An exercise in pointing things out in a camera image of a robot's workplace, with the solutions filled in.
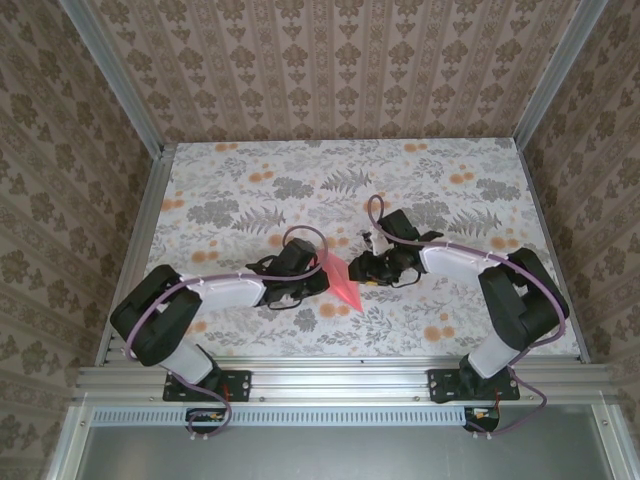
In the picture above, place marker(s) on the floral printed table cover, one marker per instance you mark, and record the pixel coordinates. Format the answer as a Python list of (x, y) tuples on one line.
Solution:
[(400, 170)]

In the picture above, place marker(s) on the aluminium corner post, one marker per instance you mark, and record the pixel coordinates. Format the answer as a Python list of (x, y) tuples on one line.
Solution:
[(120, 85), (555, 80)]

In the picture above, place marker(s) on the black electronics board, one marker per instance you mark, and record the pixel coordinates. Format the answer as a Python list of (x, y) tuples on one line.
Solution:
[(200, 422), (487, 420)]

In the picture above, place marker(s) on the pink cloth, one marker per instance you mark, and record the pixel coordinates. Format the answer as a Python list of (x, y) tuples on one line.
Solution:
[(342, 285)]

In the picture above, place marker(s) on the aluminium side rail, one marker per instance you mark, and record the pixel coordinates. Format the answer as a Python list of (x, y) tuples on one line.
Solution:
[(145, 225)]

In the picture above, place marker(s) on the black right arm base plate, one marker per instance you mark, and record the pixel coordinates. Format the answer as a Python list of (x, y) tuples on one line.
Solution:
[(442, 385)]

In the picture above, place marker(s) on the long aluminium frame rail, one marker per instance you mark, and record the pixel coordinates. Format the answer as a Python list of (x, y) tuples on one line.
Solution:
[(340, 380)]

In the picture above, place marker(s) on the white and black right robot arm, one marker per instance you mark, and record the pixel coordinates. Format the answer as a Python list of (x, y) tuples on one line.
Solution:
[(450, 265)]

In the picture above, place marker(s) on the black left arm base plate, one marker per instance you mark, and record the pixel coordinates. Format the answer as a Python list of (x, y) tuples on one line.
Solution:
[(240, 385)]

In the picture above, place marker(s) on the grey metal panel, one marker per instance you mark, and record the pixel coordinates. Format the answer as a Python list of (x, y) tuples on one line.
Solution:
[(350, 455)]

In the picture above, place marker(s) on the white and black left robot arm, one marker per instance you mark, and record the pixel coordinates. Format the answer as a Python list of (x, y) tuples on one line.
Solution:
[(230, 295)]

